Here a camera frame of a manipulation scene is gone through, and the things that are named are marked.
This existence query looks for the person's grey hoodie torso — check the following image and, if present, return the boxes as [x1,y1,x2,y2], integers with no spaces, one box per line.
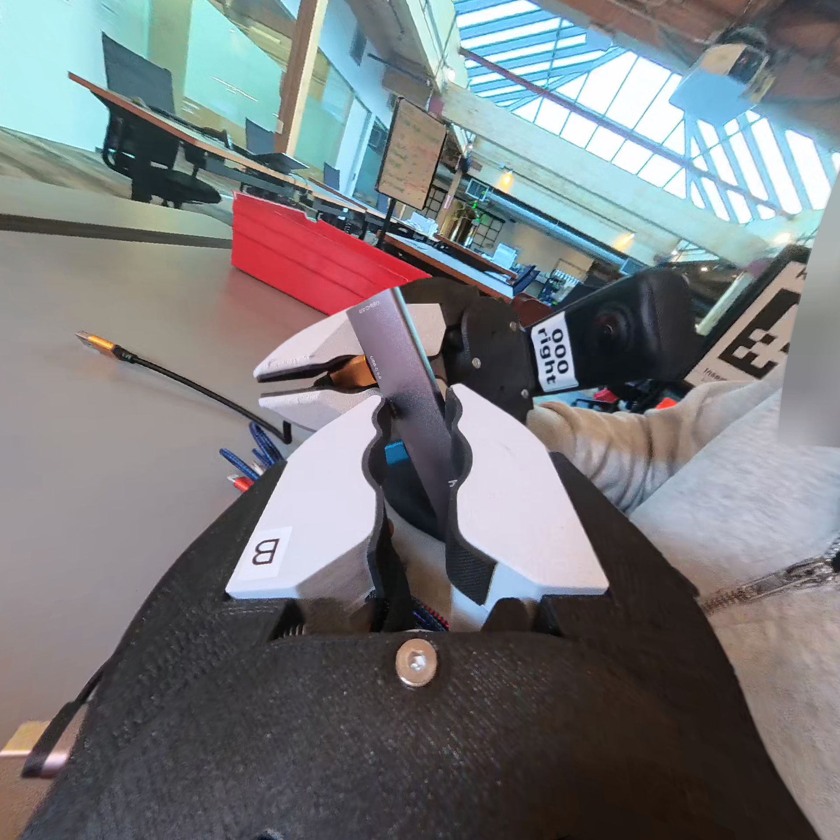
[630,387,840,840]

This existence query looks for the notice board on stand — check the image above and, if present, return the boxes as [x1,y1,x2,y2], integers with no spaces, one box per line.
[375,97,450,212]

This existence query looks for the studio light panel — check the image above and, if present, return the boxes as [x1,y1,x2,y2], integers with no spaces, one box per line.
[669,26,777,120]

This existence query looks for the blue braided usb cable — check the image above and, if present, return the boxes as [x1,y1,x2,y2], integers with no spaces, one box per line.
[220,420,286,483]

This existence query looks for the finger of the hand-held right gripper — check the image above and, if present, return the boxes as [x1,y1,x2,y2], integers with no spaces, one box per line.
[252,302,448,385]
[258,386,385,435]

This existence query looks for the person's right forearm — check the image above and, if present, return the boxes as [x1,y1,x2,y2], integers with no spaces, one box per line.
[527,377,788,514]

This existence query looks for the black hub cable grey plug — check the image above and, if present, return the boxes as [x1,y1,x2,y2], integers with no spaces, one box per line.
[0,669,106,781]

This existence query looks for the fiducial marker sign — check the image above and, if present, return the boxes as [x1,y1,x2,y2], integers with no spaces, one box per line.
[682,259,815,389]

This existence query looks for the black office chair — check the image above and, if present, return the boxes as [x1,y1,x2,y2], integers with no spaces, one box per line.
[98,31,223,206]

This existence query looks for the red plastic bin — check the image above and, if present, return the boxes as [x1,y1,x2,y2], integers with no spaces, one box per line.
[231,192,431,317]

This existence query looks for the black cable orange plugs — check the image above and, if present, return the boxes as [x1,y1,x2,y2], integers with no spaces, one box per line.
[75,330,382,444]

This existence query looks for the black tape strip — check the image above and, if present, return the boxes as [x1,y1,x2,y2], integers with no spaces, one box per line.
[0,213,234,252]

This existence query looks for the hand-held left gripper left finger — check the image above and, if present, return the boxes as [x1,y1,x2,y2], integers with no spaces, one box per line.
[225,394,395,603]

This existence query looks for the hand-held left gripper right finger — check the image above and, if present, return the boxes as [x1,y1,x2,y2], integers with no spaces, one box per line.
[444,384,611,606]

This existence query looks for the grey usb hub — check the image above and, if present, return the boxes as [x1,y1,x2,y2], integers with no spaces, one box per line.
[346,287,463,546]

